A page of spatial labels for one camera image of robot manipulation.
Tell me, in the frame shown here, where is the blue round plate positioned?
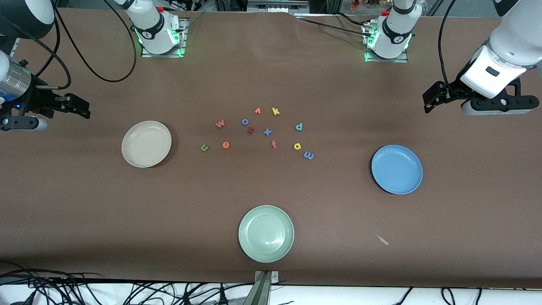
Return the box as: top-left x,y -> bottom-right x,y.
371,145 -> 423,195

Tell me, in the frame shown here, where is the beige round plate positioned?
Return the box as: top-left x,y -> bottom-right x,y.
121,121 -> 172,168

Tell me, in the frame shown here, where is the brown table cover sheet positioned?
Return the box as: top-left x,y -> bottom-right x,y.
0,6 -> 542,289

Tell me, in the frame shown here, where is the grey power strip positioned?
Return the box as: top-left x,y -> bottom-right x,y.
247,0 -> 310,12

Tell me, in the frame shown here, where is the green round plate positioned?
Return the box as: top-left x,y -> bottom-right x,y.
238,205 -> 295,263

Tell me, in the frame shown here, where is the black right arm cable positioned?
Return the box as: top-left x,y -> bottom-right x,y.
0,0 -> 138,92

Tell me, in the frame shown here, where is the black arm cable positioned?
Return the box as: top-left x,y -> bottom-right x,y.
0,0 -> 138,92
438,0 -> 459,94

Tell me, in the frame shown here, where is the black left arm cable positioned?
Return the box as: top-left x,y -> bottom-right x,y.
438,0 -> 459,94

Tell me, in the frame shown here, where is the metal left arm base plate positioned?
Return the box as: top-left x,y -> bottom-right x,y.
363,21 -> 409,64

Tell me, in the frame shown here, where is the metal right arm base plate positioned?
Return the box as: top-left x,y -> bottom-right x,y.
141,17 -> 189,58

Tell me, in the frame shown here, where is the black cable on table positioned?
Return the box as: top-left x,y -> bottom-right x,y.
294,13 -> 373,34

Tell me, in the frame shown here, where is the metal table edge bracket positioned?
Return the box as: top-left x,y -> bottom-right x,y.
253,270 -> 280,305

